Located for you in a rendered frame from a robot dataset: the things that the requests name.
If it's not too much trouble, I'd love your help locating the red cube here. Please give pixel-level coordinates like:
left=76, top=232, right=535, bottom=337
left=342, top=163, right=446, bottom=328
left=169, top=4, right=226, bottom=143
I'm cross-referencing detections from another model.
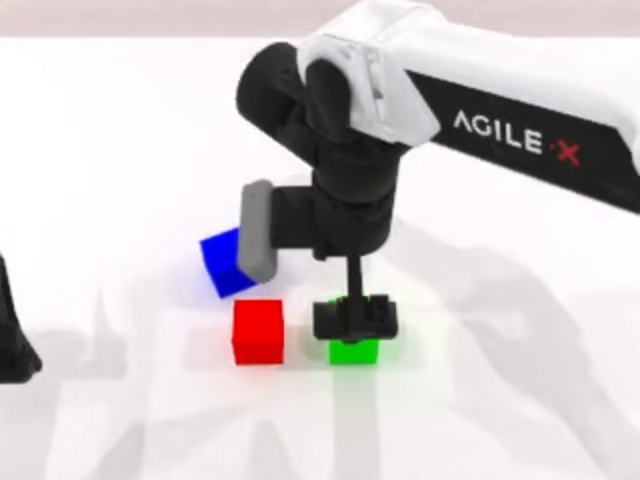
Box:
left=231, top=298, right=286, bottom=367

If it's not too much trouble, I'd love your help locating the green cube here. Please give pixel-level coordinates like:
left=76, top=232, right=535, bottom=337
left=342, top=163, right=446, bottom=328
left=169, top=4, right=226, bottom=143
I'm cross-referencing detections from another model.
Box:
left=326, top=296, right=382, bottom=367

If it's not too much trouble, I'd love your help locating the blue cube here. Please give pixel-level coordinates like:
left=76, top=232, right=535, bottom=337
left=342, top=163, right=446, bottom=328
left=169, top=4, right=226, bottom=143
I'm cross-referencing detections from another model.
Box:
left=199, top=226, right=259, bottom=300

